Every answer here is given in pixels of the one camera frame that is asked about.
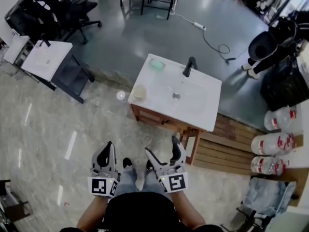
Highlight small black faucet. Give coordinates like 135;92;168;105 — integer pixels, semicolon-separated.
39;33;52;48

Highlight blue-grey plastic bag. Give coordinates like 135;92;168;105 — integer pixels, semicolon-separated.
240;177;297;218

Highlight black stool frame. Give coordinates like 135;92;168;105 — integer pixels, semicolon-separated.
220;206;274;232

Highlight white power cable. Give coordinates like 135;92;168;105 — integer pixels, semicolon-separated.
169;11;196;25

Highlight black metal sink stand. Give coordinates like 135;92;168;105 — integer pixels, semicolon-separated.
50;54;96;104

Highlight white ceramic sink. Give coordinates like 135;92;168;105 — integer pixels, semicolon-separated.
127;53;223;133

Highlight person's right forearm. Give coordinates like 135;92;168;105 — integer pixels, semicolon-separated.
169;190;206;230

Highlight small white sink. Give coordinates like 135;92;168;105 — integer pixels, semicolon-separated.
3;35;31;65

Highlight green soap dish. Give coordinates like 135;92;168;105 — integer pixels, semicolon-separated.
147;58;168;71

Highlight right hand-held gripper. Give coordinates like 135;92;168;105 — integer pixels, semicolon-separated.
144;135;189;194

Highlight black round shell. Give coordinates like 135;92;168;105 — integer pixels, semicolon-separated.
248;31;279;61

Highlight white rectangular sink basin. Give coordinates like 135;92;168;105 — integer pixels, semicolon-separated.
21;40;73;82

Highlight black floor cable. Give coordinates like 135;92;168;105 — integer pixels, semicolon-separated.
202;29;250;64

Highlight wooden vanity stand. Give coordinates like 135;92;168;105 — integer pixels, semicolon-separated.
130;102;206;140

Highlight white round cup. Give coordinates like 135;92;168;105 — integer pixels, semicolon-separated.
132;84;148;100

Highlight person's left forearm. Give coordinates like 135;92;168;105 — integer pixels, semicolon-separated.
76;194;110;231

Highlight large clear water bottle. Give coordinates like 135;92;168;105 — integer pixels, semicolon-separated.
263;106;298;131
251;132;297;157
250;156;288;176

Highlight person's blue jeans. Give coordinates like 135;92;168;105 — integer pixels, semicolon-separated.
112;164;170;198

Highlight wooden cabinet door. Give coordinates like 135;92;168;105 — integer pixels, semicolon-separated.
182;129;202;166

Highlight wooden slatted platform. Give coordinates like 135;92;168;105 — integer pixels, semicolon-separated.
192;113;267;176

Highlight black trash bin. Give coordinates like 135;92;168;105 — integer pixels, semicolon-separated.
260;58;309;112

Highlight person's black shirt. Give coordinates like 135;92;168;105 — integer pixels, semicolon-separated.
59;191;225;232

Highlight black office chair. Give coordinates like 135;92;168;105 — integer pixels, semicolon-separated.
36;0;102;45
4;0;61;44

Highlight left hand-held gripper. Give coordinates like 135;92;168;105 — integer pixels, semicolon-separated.
87;141;121;198

